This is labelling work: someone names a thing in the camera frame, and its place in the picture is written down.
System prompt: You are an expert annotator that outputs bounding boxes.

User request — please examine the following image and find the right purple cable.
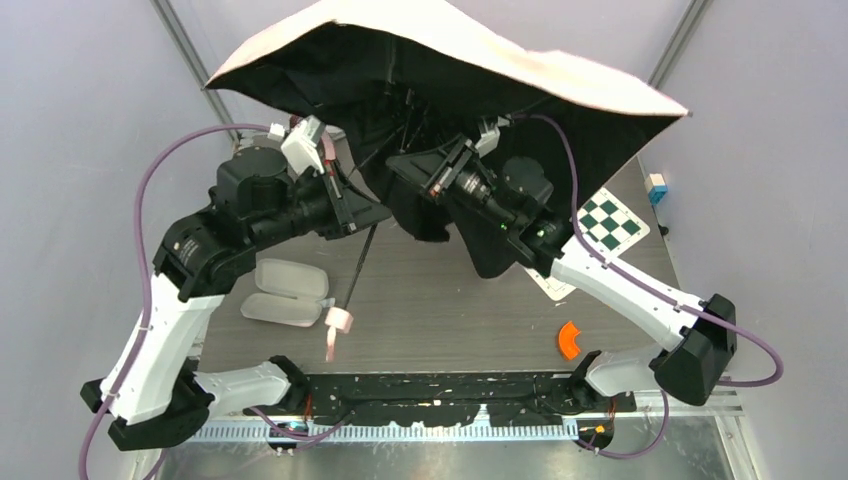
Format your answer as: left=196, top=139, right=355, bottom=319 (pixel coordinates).
left=510, top=112, right=784, bottom=461

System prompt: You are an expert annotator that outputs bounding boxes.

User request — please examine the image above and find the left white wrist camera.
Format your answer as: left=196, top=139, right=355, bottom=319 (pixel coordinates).
left=267, top=116, right=326, bottom=176

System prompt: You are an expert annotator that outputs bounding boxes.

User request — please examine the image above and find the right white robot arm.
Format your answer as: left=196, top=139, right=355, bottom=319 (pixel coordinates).
left=386, top=137, right=736, bottom=406

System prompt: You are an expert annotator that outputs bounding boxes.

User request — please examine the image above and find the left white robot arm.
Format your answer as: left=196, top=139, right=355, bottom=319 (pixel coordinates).
left=81, top=147, right=391, bottom=452

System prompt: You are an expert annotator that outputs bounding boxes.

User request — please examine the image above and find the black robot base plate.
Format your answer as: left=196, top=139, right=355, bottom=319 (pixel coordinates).
left=259, top=372, right=636, bottom=427

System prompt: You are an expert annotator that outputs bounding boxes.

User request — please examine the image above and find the blue and white block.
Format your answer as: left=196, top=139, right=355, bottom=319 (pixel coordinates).
left=645, top=173, right=668, bottom=206

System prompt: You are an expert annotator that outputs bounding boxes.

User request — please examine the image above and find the pink and black folding umbrella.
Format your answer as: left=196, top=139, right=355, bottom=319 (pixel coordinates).
left=205, top=0, right=692, bottom=364

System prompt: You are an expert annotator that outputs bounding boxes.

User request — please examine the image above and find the orange curved block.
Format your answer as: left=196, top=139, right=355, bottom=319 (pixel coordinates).
left=557, top=321, right=581, bottom=361

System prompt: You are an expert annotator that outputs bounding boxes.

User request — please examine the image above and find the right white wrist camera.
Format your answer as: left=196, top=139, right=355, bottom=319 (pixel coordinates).
left=475, top=116, right=513, bottom=158

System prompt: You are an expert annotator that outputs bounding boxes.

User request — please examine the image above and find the green white chessboard mat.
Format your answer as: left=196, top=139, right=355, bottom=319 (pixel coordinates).
left=524, top=187, right=650, bottom=304

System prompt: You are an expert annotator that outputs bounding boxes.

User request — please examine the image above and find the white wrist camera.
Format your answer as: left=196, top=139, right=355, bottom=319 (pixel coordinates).
left=475, top=116, right=513, bottom=158
left=267, top=116, right=326, bottom=176

